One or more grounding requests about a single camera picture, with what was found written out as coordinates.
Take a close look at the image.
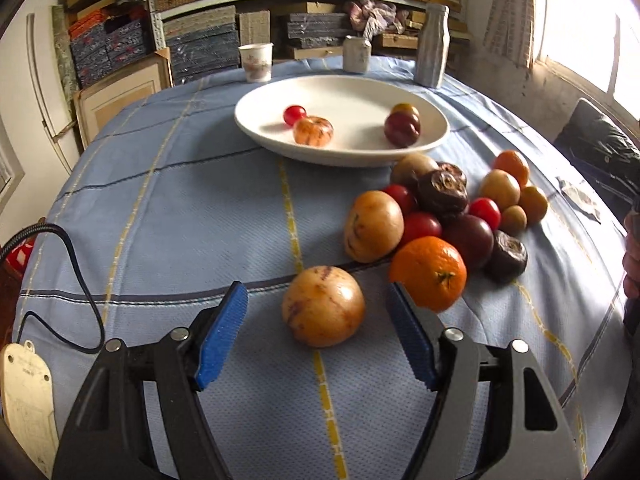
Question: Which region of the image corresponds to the pink cloth bundle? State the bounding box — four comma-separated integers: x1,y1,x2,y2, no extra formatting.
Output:
345,0,408,41

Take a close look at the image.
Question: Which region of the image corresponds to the small yellow-brown fruit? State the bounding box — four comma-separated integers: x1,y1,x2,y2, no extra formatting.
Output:
500,205,528,236

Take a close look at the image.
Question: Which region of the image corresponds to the round yellow fruit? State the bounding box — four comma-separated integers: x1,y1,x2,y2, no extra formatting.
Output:
479,169,522,212

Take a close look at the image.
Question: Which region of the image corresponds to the wooden framed panel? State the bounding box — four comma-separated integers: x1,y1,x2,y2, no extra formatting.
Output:
75,55,173,146

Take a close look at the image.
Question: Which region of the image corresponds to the white door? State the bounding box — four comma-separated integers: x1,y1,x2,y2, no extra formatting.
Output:
0,0,83,211

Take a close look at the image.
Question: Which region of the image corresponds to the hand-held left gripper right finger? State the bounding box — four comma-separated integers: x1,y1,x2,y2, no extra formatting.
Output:
386,281,586,480

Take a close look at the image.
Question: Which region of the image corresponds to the dark red plum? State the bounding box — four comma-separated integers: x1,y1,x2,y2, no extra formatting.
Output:
384,111,422,149

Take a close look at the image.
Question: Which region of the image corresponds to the crumpled paper wrapper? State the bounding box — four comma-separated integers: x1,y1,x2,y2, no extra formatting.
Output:
557,177,603,223

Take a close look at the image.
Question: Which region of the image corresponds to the small striped pepino melon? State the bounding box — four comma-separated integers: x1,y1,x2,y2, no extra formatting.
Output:
292,116,334,147

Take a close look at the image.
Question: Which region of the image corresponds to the white power strip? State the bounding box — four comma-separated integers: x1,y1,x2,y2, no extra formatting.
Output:
0,341,61,478

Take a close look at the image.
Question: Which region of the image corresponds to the window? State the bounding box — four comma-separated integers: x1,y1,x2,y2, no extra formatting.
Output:
530,0,640,106

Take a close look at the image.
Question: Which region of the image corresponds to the red checkered cloth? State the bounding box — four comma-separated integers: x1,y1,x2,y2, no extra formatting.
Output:
5,240,38,281

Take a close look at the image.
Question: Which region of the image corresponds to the white paper cup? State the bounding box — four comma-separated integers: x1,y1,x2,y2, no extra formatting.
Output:
238,42,274,83

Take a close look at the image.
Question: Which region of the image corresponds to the large orange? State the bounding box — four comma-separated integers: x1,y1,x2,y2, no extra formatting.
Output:
389,236,468,313

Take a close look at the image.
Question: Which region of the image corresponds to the white drink can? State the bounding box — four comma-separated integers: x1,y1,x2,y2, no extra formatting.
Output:
342,35,372,73

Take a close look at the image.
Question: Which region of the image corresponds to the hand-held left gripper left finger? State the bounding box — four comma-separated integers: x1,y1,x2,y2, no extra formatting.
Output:
51,281,249,480

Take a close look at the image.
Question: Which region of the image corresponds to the white metal shelf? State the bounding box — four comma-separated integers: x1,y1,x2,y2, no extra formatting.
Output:
145,0,473,86

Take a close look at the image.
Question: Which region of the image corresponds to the small tangerine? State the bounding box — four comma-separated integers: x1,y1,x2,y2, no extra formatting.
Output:
494,150,531,186
518,186,549,226

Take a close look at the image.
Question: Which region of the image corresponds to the dark purple plum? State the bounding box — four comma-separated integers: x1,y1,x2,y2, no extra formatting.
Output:
442,214,495,271

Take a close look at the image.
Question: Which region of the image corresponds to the brown passion fruit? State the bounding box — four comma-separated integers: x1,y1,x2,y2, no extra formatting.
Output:
390,152,440,192

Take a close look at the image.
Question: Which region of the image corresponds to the black leather chair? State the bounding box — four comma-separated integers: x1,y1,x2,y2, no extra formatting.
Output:
552,97,640,211

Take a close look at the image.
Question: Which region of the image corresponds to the white oval bowl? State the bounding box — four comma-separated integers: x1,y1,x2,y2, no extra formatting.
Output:
234,76,451,168

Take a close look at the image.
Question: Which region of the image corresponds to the person's right hand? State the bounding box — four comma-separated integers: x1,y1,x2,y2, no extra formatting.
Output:
622,252,640,301

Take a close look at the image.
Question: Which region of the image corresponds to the black cable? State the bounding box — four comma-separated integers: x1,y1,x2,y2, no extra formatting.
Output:
0,223,106,356

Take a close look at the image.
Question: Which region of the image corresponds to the dark brown water chestnut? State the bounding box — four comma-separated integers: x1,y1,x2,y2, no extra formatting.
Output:
484,230,528,285
436,161,468,186
417,169,470,218

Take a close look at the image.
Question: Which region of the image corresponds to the large yellow pepino melon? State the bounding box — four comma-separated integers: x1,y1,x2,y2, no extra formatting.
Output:
344,190,405,264
281,265,366,348

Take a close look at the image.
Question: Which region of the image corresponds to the silver faceted bottle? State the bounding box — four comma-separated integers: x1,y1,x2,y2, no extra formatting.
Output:
415,3,450,88

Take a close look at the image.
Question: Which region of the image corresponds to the patterned curtain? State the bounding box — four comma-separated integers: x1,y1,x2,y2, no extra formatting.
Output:
482,0,546,68

